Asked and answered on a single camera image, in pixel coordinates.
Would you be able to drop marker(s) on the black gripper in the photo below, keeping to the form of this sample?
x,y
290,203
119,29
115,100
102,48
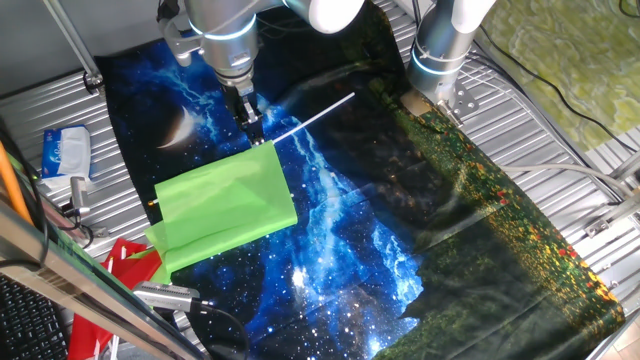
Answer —
x,y
240,105

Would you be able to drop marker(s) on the green flag white pole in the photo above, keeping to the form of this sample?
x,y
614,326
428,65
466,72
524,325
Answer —
x,y
225,195

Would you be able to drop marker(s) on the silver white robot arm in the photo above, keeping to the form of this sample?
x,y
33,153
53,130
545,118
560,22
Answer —
x,y
225,30

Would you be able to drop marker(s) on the red flag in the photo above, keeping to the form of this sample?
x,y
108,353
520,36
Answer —
x,y
135,270

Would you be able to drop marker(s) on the starry night landscape cloth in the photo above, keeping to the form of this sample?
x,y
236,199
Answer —
x,y
350,240

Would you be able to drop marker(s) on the blue white tissue pack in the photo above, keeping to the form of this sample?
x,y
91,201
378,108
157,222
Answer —
x,y
65,155

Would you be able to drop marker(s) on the grey metal stand pole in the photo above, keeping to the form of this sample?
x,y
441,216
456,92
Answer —
x,y
75,42

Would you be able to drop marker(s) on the orange pole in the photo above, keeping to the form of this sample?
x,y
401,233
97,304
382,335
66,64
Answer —
x,y
10,182

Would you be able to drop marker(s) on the black keyboard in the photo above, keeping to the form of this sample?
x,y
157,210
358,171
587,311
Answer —
x,y
30,325

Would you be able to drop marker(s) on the green yellow patterned cloth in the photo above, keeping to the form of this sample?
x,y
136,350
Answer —
x,y
575,60

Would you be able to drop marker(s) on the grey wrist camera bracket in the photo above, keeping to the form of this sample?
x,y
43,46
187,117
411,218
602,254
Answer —
x,y
180,45

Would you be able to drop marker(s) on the small silver camera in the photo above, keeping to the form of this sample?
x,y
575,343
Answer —
x,y
79,192

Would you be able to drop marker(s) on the silver depth camera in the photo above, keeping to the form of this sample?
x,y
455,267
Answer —
x,y
165,296

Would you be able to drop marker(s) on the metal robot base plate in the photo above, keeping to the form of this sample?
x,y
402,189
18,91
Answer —
x,y
465,102

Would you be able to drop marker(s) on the aluminium frame beam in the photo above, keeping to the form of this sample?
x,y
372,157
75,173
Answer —
x,y
75,285

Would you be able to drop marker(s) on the aluminium frame bracket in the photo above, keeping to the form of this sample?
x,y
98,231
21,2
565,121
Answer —
x,y
615,212

